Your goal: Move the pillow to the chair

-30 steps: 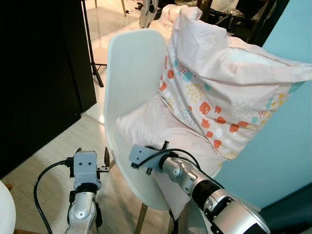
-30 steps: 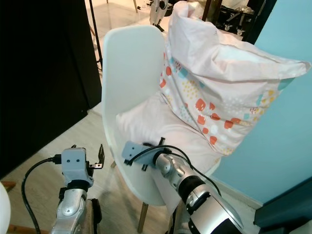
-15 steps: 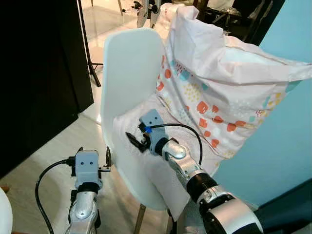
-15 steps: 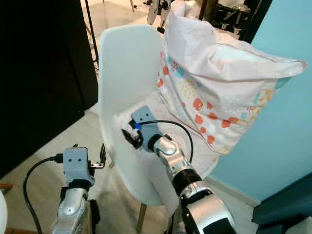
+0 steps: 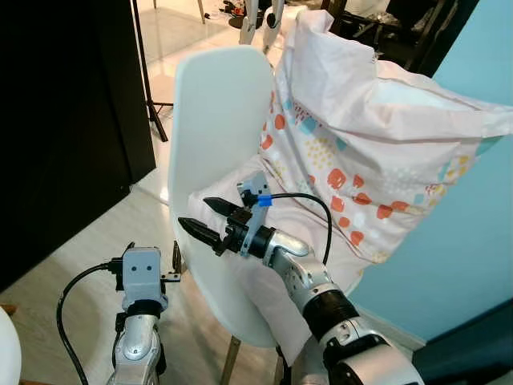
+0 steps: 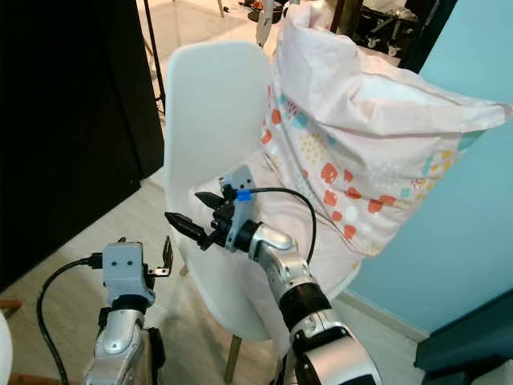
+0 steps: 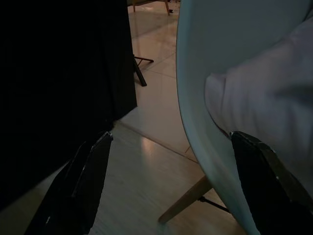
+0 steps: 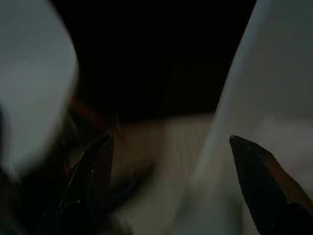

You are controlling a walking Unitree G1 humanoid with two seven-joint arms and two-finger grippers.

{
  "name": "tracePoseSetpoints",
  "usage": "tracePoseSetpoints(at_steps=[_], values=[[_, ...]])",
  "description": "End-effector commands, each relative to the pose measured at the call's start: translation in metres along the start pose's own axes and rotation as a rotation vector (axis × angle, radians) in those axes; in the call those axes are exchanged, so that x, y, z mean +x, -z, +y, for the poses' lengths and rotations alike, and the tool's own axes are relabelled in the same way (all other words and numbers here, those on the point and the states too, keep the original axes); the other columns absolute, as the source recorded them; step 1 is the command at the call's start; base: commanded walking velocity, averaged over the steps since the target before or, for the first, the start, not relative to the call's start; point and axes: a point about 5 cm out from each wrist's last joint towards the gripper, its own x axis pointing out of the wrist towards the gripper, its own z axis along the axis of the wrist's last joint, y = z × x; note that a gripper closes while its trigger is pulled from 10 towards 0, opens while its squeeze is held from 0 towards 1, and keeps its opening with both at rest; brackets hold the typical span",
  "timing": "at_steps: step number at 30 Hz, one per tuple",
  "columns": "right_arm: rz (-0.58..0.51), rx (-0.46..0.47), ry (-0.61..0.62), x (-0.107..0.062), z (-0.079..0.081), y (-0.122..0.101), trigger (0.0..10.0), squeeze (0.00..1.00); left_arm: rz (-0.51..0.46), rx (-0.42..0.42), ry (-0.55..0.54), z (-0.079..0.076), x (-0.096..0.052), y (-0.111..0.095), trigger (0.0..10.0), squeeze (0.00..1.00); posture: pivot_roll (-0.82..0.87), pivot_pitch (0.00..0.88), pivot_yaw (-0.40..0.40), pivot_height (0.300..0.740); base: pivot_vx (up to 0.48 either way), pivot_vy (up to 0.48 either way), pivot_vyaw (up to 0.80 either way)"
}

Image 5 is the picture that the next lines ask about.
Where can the dark wooden table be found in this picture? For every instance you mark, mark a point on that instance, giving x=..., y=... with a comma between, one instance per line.
x=335, y=6

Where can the pink spotted pillow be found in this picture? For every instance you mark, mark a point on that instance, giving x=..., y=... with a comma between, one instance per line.
x=377, y=120

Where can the black door frame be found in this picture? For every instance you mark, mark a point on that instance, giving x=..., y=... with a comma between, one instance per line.
x=449, y=32

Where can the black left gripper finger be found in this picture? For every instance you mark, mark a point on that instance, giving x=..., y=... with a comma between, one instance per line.
x=177, y=258

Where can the black tripod stand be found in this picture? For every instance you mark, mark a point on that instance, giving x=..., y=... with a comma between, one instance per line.
x=148, y=88

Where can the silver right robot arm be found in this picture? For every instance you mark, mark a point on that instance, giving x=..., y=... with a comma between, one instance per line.
x=353, y=353

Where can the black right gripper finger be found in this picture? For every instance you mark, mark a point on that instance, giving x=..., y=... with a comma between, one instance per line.
x=223, y=207
x=200, y=233

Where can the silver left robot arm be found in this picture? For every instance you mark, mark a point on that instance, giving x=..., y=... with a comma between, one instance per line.
x=136, y=345

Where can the silver humanoid robot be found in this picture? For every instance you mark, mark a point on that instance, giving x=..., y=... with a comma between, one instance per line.
x=248, y=20

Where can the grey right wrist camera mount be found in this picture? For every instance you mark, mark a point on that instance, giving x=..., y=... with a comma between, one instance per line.
x=256, y=200

